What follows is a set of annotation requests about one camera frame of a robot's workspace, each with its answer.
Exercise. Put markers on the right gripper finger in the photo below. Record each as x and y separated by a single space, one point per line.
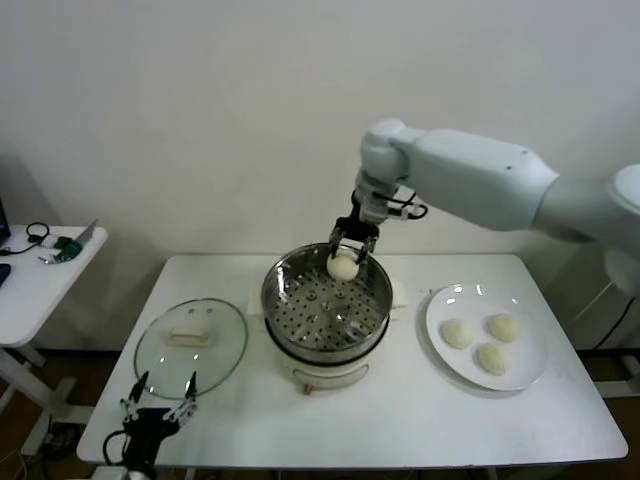
335 246
365 250

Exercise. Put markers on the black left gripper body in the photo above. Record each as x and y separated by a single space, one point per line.
147 427

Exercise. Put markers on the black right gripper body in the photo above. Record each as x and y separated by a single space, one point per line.
357 227

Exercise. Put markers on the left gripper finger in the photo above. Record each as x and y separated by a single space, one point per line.
132 402
186 402

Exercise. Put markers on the white steamed baozi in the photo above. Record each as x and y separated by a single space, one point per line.
495 357
504 327
457 333
342 269

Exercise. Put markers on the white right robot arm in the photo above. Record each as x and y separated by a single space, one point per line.
475 175

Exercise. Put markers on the stainless steel steamer basket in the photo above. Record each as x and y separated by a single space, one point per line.
325 315

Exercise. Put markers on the white ceramic plate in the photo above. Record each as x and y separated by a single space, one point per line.
450 305

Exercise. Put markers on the white side table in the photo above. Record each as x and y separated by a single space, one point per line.
45 300

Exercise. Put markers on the silver hex keys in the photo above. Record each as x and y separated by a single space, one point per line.
47 259

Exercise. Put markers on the green tool holder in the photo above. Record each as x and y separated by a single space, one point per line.
67 247

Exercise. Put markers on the grey hand saw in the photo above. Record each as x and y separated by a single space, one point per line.
90 231

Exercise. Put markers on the dark blue object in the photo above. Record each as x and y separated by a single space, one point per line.
3 275

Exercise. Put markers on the dark laptop edge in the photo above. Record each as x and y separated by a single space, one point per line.
3 222

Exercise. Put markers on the white metal stand base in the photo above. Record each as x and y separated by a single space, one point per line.
622 387

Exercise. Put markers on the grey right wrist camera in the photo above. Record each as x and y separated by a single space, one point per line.
402 197

